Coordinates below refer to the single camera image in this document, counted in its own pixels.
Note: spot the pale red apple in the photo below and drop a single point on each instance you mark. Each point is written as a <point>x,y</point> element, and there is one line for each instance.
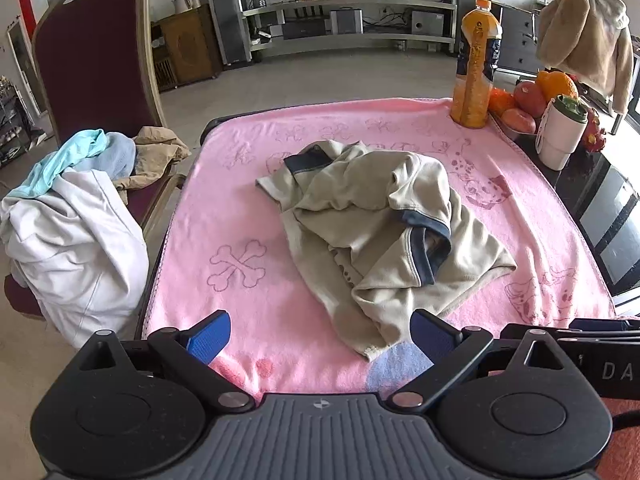
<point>519,121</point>

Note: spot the beige shirt with navy trim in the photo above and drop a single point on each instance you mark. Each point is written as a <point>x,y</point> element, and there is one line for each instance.
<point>360,195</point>

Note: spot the grey drawer cabinet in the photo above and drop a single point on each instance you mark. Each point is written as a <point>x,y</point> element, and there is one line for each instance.
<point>520,40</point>

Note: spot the pale blue garment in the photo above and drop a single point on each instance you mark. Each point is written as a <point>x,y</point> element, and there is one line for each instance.
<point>117,152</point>

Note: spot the white garment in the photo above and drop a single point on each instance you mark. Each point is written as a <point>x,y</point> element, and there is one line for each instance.
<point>70,250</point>

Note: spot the light turquoise garment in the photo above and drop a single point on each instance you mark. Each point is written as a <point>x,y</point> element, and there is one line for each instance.
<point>65,157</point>

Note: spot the black subwoofer box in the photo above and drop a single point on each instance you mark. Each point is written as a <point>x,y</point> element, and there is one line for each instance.
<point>427,24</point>

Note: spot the pink printed blanket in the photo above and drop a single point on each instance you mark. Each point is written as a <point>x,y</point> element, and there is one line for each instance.
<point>225,210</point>

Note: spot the large orange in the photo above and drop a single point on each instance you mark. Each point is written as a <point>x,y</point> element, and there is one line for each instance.
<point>556,85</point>

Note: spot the grey tv stand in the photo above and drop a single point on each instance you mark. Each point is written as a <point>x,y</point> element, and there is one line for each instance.
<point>350,2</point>

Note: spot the metal shoe rack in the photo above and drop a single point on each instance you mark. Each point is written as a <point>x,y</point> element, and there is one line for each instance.
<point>17,120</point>

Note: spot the white tumbler with green lid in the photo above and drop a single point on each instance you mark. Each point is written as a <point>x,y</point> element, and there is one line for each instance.
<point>557,135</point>

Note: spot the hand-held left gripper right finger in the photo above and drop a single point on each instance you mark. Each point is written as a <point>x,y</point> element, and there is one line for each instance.
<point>429,335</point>

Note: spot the tan garment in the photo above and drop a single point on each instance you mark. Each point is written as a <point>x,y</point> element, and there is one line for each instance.
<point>152,152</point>

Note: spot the fruit plate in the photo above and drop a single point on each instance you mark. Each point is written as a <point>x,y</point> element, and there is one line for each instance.
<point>505,129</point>

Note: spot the brown wooden cabinet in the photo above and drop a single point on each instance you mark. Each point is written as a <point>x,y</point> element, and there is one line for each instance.
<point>187,47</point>

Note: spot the silver subwoofer box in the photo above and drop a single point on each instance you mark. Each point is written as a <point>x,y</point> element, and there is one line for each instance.
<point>346,21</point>

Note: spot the white kettle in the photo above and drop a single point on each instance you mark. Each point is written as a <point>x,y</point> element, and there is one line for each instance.
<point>184,1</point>

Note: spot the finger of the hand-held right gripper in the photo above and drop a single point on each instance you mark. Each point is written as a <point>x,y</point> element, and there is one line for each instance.
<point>597,329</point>

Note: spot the beige fleece jacket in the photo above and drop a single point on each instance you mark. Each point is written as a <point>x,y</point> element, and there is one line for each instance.
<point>585,35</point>

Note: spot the dragon fruit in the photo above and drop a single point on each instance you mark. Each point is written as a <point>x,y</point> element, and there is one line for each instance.
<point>595,130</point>

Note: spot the netted small oranges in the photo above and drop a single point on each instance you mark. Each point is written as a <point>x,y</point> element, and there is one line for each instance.
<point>501,101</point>

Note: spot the orange juice bottle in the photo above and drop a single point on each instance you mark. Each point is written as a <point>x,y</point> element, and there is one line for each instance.
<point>475,70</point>

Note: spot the maroon chair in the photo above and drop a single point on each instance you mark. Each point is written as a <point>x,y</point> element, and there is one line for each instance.
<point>85,60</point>

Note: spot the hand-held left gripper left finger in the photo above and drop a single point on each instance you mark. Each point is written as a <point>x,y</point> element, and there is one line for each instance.
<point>210,336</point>

